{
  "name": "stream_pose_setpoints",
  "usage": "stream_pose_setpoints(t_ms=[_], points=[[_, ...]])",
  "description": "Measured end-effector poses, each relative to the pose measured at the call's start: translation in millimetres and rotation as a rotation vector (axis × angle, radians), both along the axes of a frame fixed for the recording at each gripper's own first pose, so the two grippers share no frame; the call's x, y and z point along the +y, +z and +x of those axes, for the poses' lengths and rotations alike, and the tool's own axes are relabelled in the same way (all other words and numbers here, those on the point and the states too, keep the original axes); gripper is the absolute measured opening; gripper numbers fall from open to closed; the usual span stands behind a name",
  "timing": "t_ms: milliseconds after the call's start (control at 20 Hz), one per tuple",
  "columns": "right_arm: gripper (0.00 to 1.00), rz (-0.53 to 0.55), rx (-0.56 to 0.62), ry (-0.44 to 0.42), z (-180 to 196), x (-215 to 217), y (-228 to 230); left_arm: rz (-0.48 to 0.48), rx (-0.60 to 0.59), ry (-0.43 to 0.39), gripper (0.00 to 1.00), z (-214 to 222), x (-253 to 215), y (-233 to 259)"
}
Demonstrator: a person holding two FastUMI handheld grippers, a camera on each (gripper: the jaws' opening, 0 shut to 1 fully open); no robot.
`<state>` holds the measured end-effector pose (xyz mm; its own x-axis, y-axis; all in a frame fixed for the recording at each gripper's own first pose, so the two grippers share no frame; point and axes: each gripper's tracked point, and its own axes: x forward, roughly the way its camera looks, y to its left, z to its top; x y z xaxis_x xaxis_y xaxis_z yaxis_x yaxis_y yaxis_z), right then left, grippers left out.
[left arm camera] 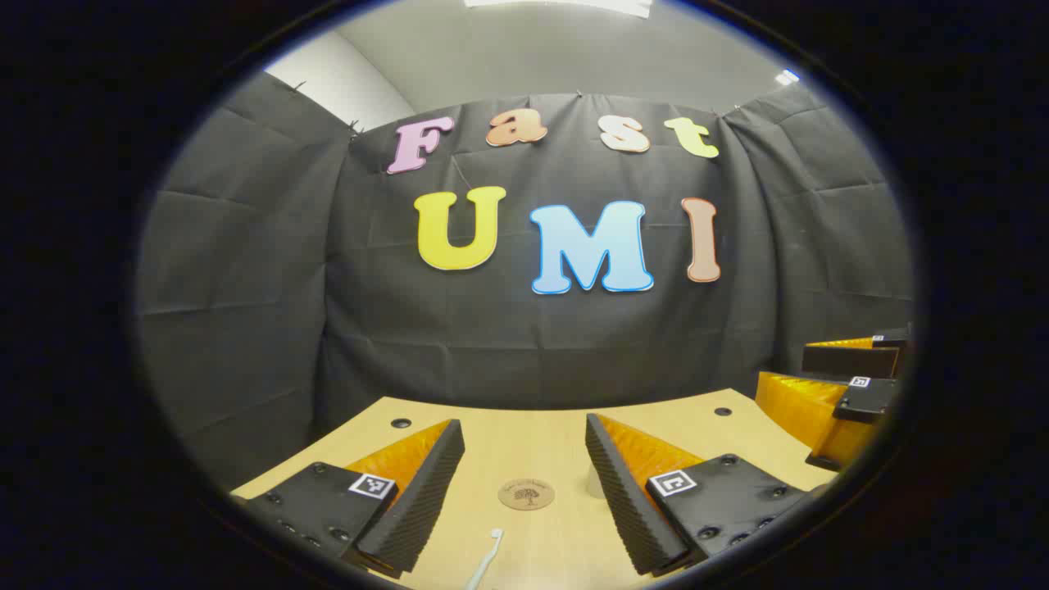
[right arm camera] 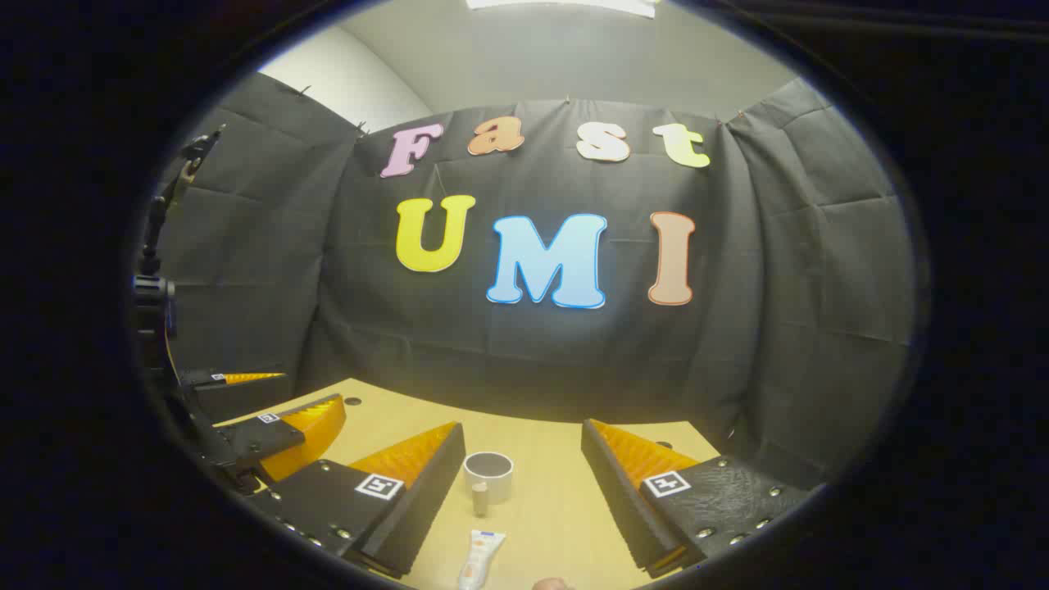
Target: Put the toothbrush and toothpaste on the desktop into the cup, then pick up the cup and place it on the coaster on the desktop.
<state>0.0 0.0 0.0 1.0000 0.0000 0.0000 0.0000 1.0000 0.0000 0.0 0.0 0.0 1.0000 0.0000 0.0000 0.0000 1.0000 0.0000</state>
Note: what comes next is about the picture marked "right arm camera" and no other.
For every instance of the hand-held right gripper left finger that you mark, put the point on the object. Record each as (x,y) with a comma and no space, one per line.
(418,508)

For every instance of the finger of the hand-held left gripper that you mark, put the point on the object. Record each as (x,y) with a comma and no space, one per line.
(262,438)
(246,393)

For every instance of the white toothpaste tube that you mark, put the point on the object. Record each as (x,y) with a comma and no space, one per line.
(479,557)

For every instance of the black backdrop cloth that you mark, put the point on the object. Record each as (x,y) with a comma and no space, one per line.
(737,328)

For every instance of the white ceiling light panel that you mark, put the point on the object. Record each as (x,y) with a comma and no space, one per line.
(565,5)

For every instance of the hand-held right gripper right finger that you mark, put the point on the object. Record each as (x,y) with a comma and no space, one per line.
(623,500)

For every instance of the wooden desktop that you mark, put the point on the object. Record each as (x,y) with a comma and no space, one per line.
(549,508)

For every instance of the white cup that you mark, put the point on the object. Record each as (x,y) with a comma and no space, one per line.
(500,487)

